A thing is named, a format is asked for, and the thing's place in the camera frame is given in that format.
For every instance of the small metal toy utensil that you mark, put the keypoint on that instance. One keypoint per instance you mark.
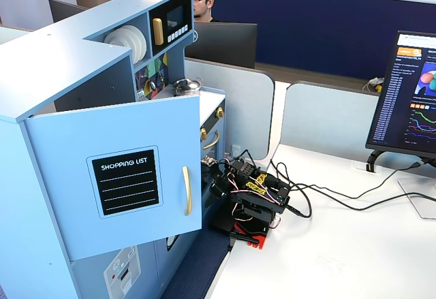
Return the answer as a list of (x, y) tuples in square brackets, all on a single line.
[(142, 95)]

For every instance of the lit computer monitor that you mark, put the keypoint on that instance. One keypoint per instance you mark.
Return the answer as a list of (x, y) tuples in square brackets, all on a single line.
[(402, 108)]

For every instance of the blue toy kitchen cabinet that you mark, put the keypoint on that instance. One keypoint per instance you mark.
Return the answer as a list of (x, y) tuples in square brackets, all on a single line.
[(51, 57)]

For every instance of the light grey desk divider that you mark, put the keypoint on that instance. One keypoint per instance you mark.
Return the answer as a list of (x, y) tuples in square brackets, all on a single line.
[(327, 118), (245, 108)]

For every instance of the black toy microwave door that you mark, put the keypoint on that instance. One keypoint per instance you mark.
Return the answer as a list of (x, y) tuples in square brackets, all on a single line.
[(177, 16)]

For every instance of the blue shopping list cabinet door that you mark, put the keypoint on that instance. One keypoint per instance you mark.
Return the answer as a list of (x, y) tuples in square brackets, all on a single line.
[(68, 193)]

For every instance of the small yellow object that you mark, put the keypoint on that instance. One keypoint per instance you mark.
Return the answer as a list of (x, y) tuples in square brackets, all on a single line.
[(378, 88)]

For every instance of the white socket box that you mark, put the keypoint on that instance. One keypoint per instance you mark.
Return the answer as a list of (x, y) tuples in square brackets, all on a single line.
[(236, 150)]

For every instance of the black flat base plate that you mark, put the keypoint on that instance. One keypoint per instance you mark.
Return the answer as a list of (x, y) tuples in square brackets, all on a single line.
[(221, 224)]

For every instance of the dark grey monitor back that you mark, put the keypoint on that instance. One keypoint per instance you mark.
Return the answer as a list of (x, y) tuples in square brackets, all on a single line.
[(63, 11)]

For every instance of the black monitor back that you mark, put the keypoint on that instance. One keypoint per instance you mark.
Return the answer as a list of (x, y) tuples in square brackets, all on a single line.
[(225, 43)]

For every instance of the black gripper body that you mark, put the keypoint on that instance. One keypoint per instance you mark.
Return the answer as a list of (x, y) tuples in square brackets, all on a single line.
[(229, 175)]

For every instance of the white toy plate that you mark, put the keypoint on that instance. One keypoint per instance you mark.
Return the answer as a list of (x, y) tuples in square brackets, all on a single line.
[(144, 45), (138, 48), (117, 38)]

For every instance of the black and red robot base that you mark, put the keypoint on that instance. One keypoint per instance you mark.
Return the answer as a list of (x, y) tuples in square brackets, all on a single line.
[(255, 237)]

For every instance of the gold stove knob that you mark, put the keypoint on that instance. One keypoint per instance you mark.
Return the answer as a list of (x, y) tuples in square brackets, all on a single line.
[(203, 134), (219, 112)]

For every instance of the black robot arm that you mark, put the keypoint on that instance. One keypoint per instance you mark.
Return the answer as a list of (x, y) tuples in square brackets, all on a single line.
[(259, 203)]

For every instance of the small wrist camera board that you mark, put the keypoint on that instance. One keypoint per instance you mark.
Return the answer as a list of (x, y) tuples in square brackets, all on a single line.
[(210, 161)]

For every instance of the silver monitor foot plate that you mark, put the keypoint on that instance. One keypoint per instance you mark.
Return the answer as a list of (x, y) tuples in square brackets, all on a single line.
[(420, 197)]

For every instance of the silver toy pot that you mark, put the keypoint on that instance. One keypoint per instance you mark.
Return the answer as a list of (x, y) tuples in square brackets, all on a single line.
[(185, 83), (195, 90)]

